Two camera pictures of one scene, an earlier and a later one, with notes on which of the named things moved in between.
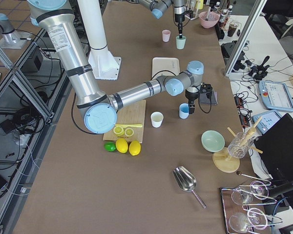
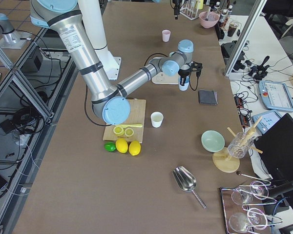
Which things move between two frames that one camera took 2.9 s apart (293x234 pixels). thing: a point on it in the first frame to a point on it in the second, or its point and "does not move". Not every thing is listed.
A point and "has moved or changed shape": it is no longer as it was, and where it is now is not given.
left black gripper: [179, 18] to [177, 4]
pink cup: [166, 34] does not move
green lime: [110, 146] does not move
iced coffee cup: [233, 26] does not move
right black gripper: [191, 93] to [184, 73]
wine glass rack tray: [239, 218] does not move
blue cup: [183, 110] has moved or changed shape
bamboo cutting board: [134, 113] does not move
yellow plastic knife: [129, 125] does not move
